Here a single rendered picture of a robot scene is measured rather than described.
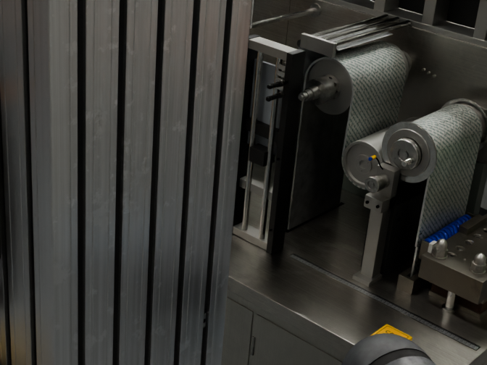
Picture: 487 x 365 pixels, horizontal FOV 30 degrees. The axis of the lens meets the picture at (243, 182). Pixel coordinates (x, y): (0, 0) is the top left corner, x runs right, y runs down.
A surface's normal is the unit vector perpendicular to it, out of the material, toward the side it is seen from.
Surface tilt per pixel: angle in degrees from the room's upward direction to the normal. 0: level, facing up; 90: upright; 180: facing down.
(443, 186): 90
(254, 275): 0
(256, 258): 0
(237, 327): 90
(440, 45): 90
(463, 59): 90
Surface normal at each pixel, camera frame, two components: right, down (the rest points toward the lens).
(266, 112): -0.66, 0.28
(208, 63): 0.73, 0.35
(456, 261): 0.08, -0.90
